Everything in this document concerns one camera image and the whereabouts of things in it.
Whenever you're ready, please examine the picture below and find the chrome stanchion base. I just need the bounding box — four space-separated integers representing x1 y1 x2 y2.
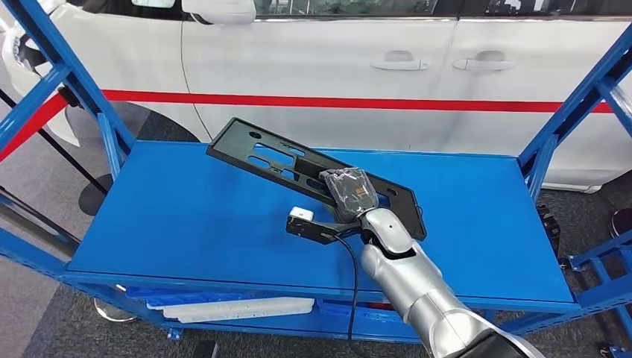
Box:
610 207 632 238

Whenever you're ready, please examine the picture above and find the grey black-headed stanchion post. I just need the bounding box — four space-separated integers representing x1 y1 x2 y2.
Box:
57 84 83 109

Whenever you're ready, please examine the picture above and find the blue plastic bin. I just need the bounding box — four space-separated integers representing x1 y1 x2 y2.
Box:
125 286 253 307
315 298 420 339

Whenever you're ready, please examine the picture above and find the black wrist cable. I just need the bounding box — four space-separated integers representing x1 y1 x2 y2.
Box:
335 234 361 342

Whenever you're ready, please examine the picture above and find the white car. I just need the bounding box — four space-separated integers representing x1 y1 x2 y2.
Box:
0 0 632 194

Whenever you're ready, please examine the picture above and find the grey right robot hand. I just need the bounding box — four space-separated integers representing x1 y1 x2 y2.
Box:
319 166 380 223

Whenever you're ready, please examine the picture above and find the black plastic plate frame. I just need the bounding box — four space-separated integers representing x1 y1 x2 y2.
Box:
206 116 428 242

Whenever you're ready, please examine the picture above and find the thin black pole stand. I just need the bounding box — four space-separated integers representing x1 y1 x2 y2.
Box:
0 89 113 217

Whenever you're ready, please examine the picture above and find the red barrier belt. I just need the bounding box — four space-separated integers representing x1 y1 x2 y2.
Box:
0 89 613 163

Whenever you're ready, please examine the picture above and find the chrome stanchion post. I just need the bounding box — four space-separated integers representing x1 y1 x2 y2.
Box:
0 187 139 324

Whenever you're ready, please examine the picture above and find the blue metal shelf rack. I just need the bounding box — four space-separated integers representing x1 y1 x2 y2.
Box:
0 0 632 358

